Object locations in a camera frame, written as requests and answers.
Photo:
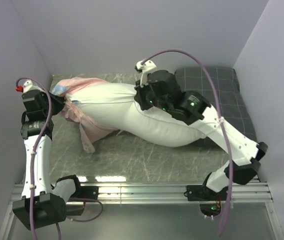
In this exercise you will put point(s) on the white pillow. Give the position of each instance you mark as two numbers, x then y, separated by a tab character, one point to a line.
113	106

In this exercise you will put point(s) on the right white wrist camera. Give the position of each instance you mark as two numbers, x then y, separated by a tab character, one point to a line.
145	68

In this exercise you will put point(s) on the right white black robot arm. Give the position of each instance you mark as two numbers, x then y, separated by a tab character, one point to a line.
245	154

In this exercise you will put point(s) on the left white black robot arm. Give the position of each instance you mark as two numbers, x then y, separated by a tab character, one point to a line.
41	204

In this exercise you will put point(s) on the dark grey checked pillow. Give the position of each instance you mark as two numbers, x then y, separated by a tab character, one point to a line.
227	87

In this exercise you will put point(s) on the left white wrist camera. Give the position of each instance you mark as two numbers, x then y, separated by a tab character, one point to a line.
25	85

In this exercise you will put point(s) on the pink purple Elsa pillowcase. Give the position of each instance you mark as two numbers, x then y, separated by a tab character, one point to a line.
90	130

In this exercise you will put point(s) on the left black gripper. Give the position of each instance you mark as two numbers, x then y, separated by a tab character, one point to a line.
58	102

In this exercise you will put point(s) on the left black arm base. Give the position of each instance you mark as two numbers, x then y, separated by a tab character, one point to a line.
75	207

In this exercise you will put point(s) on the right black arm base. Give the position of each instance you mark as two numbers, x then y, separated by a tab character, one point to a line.
210	202

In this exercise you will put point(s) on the aluminium mounting rail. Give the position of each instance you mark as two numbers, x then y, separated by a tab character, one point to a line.
160	211

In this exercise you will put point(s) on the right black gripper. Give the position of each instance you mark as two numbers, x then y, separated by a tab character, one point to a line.
140	95

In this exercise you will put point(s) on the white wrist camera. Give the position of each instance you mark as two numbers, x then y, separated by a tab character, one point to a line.
145	68
25	85

